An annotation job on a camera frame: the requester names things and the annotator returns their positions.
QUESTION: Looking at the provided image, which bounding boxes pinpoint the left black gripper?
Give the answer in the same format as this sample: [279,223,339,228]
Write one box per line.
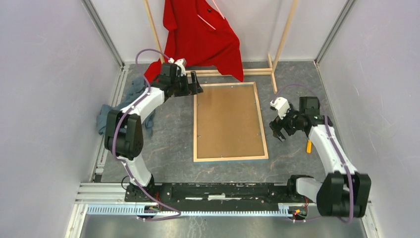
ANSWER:
[171,72,203,98]

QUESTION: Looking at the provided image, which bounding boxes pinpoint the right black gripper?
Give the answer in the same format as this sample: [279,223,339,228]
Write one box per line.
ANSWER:
[269,102,304,142]

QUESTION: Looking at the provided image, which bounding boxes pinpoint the blue picture frame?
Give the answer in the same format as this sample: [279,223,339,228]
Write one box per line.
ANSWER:
[193,82,268,163]

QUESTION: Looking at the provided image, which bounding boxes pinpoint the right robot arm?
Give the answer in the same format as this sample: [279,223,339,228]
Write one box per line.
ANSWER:
[269,97,371,220]

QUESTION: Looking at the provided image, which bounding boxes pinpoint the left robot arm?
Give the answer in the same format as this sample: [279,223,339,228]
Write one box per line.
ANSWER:
[105,59,203,202]

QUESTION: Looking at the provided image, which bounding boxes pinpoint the wooden clothes rack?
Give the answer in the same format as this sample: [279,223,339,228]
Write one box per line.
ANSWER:
[143,0,300,97]

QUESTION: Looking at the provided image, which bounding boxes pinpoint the grey-blue cloth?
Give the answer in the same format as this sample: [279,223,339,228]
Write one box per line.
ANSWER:
[96,76,158,139]

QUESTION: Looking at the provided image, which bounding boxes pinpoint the red shirt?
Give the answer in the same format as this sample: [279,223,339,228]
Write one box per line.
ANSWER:
[162,0,244,82]

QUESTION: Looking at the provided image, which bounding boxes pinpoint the pink clothes hanger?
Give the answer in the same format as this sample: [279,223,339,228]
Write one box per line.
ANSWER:
[196,0,225,31]

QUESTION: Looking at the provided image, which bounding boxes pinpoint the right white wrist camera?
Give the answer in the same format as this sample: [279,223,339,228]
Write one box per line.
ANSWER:
[270,97,290,119]

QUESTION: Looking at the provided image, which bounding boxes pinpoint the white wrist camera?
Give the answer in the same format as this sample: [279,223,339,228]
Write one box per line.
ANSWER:
[168,58,187,76]
[270,97,290,119]

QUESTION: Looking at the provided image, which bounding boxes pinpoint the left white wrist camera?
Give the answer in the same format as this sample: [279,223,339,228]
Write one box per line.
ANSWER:
[168,58,187,76]

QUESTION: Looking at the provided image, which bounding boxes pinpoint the yellow handled screwdriver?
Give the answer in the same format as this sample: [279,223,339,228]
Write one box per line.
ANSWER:
[306,140,313,154]

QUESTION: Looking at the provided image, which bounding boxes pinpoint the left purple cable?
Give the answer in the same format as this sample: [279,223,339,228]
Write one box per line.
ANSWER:
[111,48,182,222]

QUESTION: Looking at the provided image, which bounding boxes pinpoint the purple cable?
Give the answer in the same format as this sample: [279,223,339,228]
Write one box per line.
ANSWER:
[111,48,182,222]
[271,83,356,224]

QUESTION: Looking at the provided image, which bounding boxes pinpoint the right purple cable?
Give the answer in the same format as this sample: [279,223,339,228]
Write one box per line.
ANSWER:
[271,83,356,224]

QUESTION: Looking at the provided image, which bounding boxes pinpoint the white cable duct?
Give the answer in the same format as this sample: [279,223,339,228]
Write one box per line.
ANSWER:
[86,204,292,218]

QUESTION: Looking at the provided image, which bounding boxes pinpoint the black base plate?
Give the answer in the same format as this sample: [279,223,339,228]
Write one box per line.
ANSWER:
[124,182,315,213]

